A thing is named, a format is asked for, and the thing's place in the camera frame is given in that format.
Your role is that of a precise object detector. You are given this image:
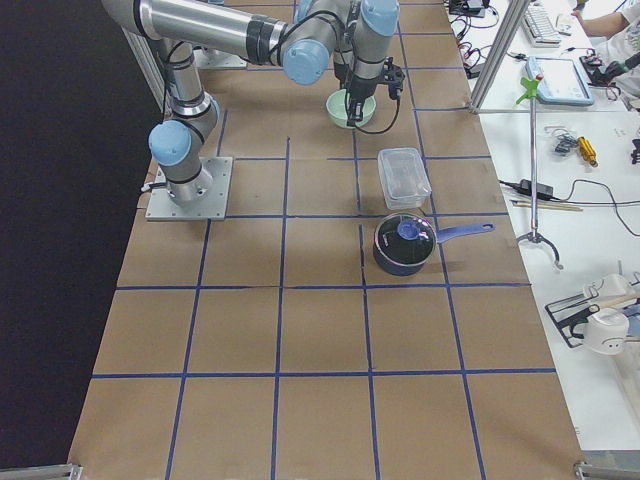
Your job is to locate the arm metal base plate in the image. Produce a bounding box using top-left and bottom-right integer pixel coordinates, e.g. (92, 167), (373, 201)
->
(145, 156), (234, 221)

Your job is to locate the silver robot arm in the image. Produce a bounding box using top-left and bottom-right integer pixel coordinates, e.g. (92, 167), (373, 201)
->
(103, 1), (404, 218)

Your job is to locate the yellow screwdriver tool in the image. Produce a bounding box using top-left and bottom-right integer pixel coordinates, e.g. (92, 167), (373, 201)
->
(577, 136), (598, 168)

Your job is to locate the aluminium frame post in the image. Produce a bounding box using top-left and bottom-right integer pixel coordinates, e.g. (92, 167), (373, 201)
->
(469, 0), (529, 113)

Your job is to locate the white smiley cup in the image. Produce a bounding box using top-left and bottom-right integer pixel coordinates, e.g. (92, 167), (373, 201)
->
(583, 307), (629, 355)

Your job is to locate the black power adapter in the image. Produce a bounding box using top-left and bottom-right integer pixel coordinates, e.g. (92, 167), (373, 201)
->
(499, 179), (554, 200)

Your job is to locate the silver stand with green clip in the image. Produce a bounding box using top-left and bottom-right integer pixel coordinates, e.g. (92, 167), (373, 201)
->
(516, 74), (563, 270)

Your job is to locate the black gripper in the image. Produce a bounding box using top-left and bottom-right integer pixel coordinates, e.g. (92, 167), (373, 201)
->
(346, 75), (379, 127)

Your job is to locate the green bowl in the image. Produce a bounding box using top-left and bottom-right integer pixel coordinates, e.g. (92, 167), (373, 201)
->
(325, 89), (377, 129)

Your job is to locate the clear plastic food container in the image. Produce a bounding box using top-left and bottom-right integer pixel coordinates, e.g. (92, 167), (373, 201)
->
(377, 147), (431, 210)

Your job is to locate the white keyboard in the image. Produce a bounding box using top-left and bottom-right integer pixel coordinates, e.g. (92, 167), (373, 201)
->
(523, 3), (561, 48)

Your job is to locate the dark blue saucepan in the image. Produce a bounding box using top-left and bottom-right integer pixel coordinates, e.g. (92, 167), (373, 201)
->
(372, 213), (495, 276)

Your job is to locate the blue tablet device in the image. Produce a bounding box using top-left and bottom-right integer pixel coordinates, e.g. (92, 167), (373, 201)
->
(525, 56), (594, 106)

